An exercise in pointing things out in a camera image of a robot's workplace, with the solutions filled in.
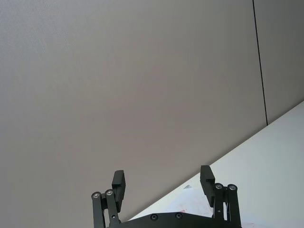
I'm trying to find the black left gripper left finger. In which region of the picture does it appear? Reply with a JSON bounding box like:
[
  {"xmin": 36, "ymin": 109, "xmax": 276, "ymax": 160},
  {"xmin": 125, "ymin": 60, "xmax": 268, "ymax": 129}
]
[{"xmin": 91, "ymin": 170, "xmax": 127, "ymax": 228}]

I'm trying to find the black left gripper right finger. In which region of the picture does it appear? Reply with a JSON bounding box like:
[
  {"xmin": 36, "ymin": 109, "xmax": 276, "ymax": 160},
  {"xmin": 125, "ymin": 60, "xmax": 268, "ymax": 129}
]
[{"xmin": 199, "ymin": 165, "xmax": 242, "ymax": 228}]

